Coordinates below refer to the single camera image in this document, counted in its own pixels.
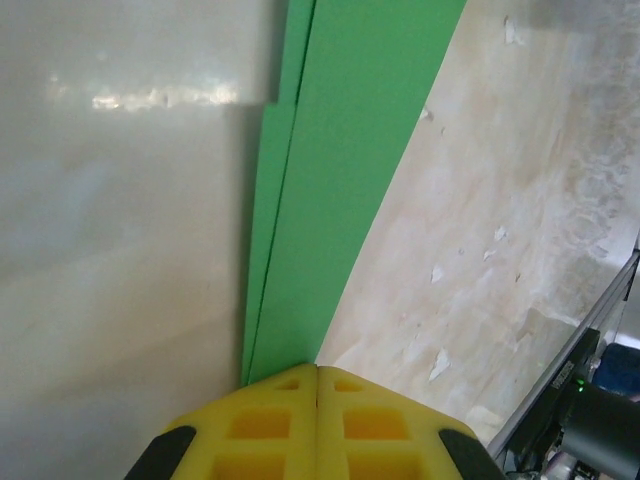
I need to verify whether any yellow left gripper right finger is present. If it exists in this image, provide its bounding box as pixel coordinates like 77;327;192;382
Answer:
316;366;506;480

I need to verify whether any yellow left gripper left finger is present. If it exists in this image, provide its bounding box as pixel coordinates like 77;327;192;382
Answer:
127;363;320;480

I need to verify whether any green square paper sheet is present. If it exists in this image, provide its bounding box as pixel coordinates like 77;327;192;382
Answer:
242;0;469;387

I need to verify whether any long aluminium mounting rail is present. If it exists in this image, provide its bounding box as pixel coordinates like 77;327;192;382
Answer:
487;244;640;459

